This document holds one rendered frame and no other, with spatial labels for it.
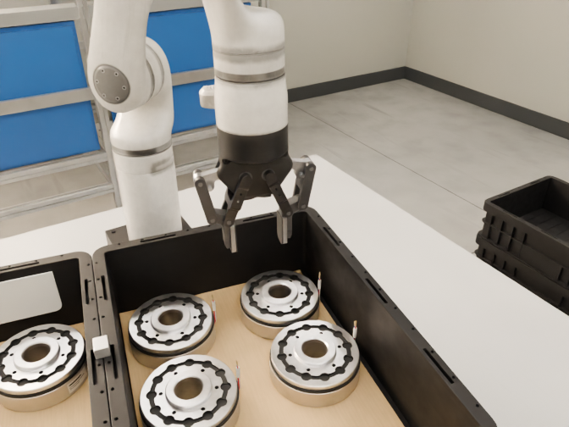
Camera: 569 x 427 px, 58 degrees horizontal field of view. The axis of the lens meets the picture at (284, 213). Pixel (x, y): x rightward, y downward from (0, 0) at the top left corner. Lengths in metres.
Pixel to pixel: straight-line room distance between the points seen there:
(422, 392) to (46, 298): 0.45
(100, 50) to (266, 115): 0.31
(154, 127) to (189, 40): 1.70
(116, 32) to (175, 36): 1.73
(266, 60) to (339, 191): 0.78
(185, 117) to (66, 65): 0.58
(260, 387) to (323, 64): 3.52
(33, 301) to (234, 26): 0.42
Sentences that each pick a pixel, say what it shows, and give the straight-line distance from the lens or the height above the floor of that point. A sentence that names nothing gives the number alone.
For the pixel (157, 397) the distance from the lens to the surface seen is 0.58.
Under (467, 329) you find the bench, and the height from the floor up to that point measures 0.70.
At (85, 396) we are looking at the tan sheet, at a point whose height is 0.83.
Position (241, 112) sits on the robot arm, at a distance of 0.51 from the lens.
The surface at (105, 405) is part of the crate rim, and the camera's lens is 0.50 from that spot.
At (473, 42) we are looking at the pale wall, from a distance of 4.07.
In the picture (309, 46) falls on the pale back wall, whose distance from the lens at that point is 3.89.
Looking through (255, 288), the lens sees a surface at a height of 0.86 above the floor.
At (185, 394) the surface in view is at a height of 0.84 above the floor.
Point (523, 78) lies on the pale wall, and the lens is 3.85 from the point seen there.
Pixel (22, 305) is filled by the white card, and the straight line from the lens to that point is 0.71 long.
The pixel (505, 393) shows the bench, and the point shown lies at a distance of 0.84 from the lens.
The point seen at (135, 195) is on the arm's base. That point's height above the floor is 0.90.
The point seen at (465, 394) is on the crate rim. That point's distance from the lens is 0.51.
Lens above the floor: 1.30
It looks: 32 degrees down
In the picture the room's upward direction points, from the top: straight up
